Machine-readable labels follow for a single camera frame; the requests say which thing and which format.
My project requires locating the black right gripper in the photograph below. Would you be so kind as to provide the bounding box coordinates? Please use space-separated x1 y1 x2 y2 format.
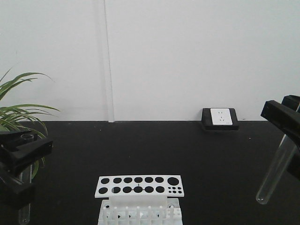
261 95 300 178

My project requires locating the tall clear glass test tube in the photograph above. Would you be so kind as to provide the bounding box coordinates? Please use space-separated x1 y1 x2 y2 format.
256 134 294 205

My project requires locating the white test tube rack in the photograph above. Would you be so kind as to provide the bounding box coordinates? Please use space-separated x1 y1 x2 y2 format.
95 175 185 225

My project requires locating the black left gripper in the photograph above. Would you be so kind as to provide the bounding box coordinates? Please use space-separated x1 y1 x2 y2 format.
0 131 53 208

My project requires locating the short clear glass test tube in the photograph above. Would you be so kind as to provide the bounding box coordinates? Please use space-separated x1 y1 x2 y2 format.
18 134 34 225

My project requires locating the white wall power socket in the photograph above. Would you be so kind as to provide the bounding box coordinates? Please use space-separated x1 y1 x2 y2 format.
201 108 239 131

